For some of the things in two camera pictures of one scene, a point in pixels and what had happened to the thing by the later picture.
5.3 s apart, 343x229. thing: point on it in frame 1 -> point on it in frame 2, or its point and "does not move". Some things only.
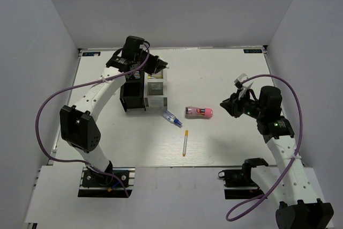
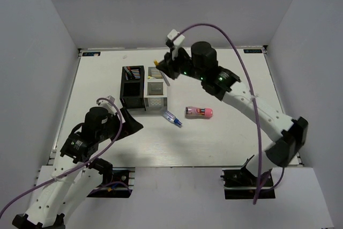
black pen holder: x=132 y=93 does not move
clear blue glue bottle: x=172 y=117 does not move
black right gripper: x=233 y=104 -> x=169 y=66
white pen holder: x=156 y=88 does not move
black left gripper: x=156 y=64 -> x=129 y=126
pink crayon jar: x=195 y=112 does not move
